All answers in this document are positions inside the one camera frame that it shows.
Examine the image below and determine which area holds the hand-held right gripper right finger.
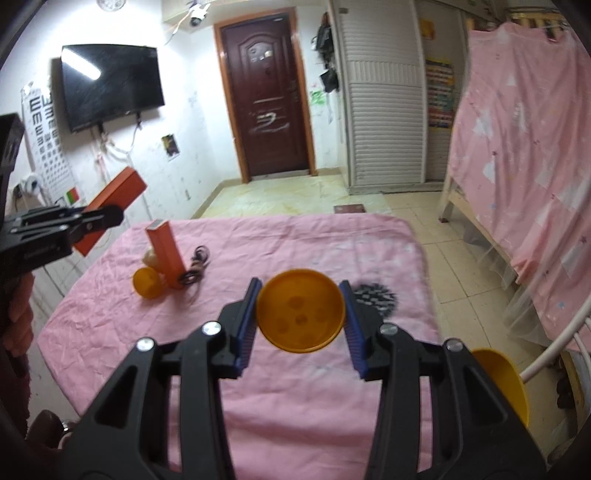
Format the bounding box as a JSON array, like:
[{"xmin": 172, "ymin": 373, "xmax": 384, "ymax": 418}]
[{"xmin": 338, "ymin": 279, "xmax": 552, "ymax": 480}]

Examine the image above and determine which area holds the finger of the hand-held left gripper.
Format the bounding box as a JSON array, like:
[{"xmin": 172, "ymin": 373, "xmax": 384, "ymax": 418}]
[{"xmin": 8, "ymin": 204, "xmax": 126, "ymax": 244}]

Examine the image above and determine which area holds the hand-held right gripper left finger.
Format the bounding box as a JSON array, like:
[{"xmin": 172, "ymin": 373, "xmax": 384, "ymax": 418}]
[{"xmin": 55, "ymin": 277, "xmax": 263, "ymax": 480}]

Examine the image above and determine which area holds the plain orange cardboard box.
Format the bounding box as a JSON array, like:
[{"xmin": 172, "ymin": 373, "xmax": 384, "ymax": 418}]
[{"xmin": 73, "ymin": 167, "xmax": 148, "ymax": 257}]

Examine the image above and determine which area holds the orange plastic bowl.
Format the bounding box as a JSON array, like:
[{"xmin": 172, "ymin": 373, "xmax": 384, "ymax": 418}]
[{"xmin": 256, "ymin": 269, "xmax": 347, "ymax": 354}]

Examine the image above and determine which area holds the orange plastic bin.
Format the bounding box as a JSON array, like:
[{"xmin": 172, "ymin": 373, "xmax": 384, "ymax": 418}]
[{"xmin": 471, "ymin": 348, "xmax": 531, "ymax": 428}]

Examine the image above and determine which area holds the person's left forearm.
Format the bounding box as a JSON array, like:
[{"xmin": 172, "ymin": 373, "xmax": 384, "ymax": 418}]
[{"xmin": 0, "ymin": 272, "xmax": 35, "ymax": 356}]

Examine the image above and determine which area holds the black hair brush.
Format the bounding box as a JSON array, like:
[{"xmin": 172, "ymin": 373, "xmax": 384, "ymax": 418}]
[{"xmin": 353, "ymin": 281, "xmax": 400, "ymax": 319}]

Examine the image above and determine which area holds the orange box with grey end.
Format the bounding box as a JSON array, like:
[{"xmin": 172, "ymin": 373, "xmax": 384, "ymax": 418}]
[{"xmin": 145, "ymin": 220, "xmax": 187, "ymax": 290}]

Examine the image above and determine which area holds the orange plastic cup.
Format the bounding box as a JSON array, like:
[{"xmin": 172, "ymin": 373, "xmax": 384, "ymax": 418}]
[{"xmin": 133, "ymin": 268, "xmax": 163, "ymax": 301}]

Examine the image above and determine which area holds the eye chart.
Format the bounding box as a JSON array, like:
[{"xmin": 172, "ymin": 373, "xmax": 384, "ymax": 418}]
[{"xmin": 21, "ymin": 83, "xmax": 77, "ymax": 206}]

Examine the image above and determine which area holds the pink bed sheet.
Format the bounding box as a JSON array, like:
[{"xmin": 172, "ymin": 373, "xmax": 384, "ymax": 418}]
[{"xmin": 37, "ymin": 213, "xmax": 441, "ymax": 472}]

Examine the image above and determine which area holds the white tulle bed skirt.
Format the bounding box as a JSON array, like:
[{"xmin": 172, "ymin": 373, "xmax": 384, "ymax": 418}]
[{"xmin": 462, "ymin": 222, "xmax": 591, "ymax": 352}]

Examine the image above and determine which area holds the dark brown door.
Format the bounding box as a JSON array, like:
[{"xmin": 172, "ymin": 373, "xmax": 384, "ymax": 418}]
[{"xmin": 213, "ymin": 8, "xmax": 317, "ymax": 183}]

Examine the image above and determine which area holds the white slatted wardrobe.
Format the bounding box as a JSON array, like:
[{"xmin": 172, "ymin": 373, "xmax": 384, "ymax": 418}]
[{"xmin": 329, "ymin": 0, "xmax": 467, "ymax": 195}]

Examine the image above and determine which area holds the colourful grid poster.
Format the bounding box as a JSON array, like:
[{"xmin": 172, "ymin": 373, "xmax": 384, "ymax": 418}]
[{"xmin": 425, "ymin": 56, "xmax": 455, "ymax": 130}]

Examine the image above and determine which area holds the pink printed curtain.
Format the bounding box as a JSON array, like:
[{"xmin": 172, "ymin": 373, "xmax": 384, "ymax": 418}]
[{"xmin": 448, "ymin": 22, "xmax": 591, "ymax": 356}]

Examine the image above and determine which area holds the large black hanging bag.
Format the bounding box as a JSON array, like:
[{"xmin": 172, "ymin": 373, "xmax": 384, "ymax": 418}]
[{"xmin": 314, "ymin": 21, "xmax": 334, "ymax": 58}]

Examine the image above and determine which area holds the black tangled cord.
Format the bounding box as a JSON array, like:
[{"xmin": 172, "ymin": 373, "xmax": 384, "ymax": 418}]
[{"xmin": 179, "ymin": 246, "xmax": 212, "ymax": 284}]

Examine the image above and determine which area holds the black wall television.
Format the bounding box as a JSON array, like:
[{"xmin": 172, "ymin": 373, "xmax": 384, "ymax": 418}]
[{"xmin": 61, "ymin": 44, "xmax": 166, "ymax": 134}]

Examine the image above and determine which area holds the wooden bunk bed frame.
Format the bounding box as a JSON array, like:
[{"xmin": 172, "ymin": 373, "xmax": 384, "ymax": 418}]
[{"xmin": 438, "ymin": 4, "xmax": 568, "ymax": 282}]

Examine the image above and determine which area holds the white metal chair frame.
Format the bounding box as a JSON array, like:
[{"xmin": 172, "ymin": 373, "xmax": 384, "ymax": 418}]
[{"xmin": 519, "ymin": 318, "xmax": 591, "ymax": 384}]

